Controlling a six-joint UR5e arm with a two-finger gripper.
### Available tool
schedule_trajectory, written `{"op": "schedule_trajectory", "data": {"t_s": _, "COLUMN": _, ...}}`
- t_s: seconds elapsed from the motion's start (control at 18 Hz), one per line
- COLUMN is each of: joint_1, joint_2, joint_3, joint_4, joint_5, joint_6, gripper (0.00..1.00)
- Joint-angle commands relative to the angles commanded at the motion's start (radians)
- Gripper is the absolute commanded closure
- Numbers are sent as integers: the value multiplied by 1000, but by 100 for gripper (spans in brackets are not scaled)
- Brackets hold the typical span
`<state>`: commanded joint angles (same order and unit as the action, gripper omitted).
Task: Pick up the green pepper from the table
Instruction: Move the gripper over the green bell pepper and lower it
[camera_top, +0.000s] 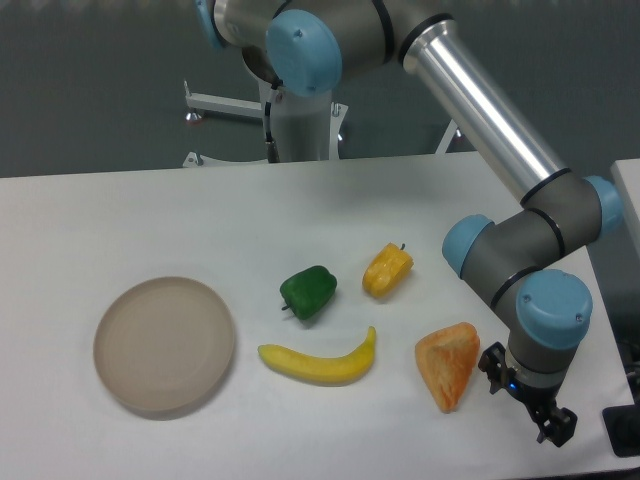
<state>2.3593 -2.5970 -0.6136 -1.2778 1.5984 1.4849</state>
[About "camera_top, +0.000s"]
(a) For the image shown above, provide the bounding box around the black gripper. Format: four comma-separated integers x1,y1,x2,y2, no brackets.
478,342,578,447

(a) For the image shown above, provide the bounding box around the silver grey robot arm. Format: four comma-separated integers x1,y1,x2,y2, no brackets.
195,1,623,446

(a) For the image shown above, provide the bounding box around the orange pepper slice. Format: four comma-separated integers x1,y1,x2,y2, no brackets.
414,322,480,413

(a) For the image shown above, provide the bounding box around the yellow bell pepper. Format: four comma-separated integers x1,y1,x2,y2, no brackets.
362,243,414,299

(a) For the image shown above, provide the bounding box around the green bell pepper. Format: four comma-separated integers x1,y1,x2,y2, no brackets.
279,265,337,321

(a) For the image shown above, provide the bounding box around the black device at right edge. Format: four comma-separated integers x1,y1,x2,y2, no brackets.
602,405,639,458

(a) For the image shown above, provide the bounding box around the yellow banana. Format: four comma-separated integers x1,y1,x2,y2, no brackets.
257,326,377,385

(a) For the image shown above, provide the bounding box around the beige round plate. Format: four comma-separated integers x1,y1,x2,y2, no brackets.
93,277,236,420

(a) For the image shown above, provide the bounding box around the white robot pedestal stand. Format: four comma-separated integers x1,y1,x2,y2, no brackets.
183,81,474,167

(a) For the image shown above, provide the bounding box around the black cable on pedestal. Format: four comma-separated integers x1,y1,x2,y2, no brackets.
263,84,281,164

